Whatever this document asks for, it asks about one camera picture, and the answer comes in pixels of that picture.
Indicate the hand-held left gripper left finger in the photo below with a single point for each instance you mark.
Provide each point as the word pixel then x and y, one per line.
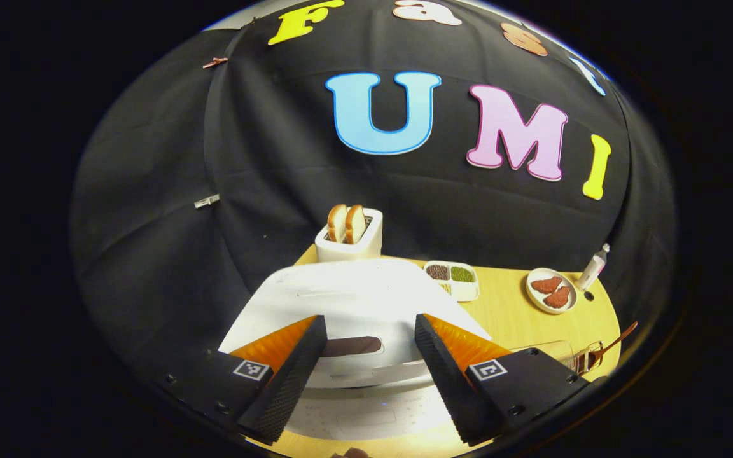
pixel 290 381

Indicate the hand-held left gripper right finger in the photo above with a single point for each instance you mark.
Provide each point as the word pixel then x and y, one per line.
pixel 446 381

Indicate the white rice cooker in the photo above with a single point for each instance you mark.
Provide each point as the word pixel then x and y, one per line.
pixel 354 292

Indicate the brown wooden spoon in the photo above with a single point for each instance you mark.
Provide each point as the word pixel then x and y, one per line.
pixel 614 343

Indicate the white divided grain dish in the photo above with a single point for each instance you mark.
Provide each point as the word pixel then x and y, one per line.
pixel 465 291

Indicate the clear glass container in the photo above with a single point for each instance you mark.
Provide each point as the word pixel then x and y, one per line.
pixel 551 348

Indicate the white oval plate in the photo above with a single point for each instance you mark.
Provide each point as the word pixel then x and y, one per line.
pixel 535 299

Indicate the reddish brown meat piece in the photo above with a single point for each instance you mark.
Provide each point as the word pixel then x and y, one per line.
pixel 558 298
pixel 546 284

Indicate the white toaster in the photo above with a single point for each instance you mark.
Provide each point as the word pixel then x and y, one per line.
pixel 354 251

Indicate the toasted bread slice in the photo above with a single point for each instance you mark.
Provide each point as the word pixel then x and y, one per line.
pixel 336 224
pixel 356 224

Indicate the clear bottle with pink label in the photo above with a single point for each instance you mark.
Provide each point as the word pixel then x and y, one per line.
pixel 592 270

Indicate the silver metal clip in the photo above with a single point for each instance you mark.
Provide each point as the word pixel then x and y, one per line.
pixel 207 201

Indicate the red clip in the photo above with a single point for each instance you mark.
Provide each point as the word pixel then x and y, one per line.
pixel 215 62

